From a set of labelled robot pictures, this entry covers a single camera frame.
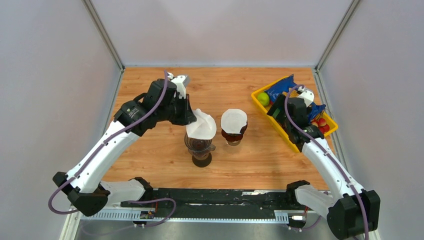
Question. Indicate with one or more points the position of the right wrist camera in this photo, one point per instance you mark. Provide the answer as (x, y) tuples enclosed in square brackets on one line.
[(306, 94)]

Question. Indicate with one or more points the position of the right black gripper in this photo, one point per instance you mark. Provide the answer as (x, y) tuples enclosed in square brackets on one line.
[(279, 102)]

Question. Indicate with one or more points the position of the clear glass server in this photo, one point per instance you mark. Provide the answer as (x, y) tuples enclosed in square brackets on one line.
[(233, 143)]

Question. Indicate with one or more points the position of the red strawberries cluster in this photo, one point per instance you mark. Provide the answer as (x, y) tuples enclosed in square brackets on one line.
[(322, 124)]

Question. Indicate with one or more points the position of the brown glass carafe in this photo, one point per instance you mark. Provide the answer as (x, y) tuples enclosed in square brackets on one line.
[(201, 163)]

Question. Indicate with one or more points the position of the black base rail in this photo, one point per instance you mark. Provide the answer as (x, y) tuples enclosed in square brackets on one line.
[(244, 204)]

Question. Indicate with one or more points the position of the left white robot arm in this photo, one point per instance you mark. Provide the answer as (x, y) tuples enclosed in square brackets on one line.
[(165, 100)]

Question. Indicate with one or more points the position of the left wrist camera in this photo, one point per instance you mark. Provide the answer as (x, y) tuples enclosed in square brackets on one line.
[(181, 82)]

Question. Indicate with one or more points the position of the yellow plastic tray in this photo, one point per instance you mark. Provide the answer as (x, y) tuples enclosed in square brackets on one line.
[(333, 126)]

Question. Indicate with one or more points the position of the blue chips bag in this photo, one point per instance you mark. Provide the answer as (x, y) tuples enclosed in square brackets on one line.
[(283, 86)]

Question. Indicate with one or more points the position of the grey smoky coffee dripper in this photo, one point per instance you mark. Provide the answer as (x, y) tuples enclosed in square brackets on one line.
[(200, 149)]

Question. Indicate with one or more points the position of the green lime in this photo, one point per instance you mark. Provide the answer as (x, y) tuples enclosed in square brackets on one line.
[(263, 99)]

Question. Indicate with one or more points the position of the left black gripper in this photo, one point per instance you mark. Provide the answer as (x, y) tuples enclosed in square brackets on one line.
[(187, 116)]

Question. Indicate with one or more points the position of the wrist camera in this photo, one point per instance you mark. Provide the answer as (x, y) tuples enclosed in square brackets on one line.
[(181, 82), (306, 94)]

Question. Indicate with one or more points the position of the amber coffee dripper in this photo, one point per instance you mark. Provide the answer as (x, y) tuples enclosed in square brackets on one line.
[(234, 136)]

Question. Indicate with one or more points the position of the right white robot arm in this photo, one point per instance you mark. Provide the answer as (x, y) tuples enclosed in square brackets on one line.
[(350, 210)]

